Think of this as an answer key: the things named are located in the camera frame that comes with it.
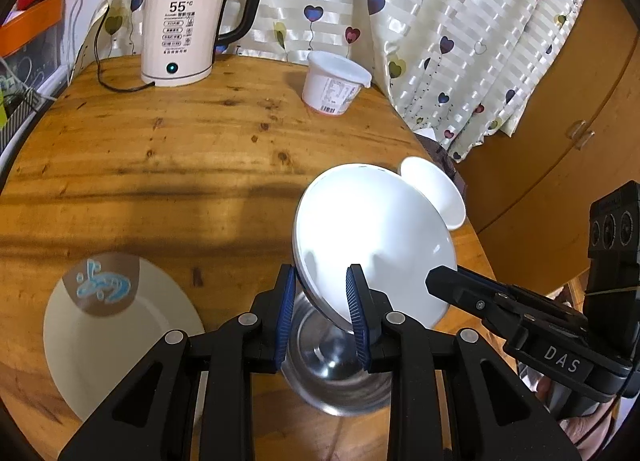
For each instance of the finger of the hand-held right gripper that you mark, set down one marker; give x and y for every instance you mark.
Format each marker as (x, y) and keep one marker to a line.
(460, 291)
(482, 281)

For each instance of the stainless steel bowl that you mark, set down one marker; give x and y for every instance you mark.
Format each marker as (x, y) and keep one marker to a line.
(325, 371)

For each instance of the beige plate with blue motif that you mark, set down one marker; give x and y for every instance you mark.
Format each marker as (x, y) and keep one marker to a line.
(115, 341)

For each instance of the white electric kettle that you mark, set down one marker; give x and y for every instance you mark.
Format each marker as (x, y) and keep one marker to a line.
(175, 41)

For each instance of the white bowl with blue stripe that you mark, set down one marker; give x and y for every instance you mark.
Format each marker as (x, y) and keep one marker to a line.
(435, 186)
(370, 226)

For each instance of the clear storage box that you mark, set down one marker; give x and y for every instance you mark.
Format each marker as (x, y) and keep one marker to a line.
(35, 66)

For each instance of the black white striped box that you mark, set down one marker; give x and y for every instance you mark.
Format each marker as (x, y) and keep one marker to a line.
(20, 111)

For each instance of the wooden cabinet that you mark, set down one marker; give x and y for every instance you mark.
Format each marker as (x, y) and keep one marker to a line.
(550, 166)

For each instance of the cream curtain with hearts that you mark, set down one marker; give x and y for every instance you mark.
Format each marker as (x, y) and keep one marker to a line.
(425, 1)

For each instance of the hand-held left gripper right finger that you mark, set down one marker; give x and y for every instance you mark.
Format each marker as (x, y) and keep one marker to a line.
(356, 321)

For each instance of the white plastic tub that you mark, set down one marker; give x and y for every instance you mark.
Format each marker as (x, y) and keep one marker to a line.
(330, 86)

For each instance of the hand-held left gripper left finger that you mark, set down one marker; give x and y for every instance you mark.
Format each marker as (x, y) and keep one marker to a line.
(286, 321)

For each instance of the person's right hand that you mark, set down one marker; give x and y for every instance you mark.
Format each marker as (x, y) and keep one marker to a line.
(580, 428)

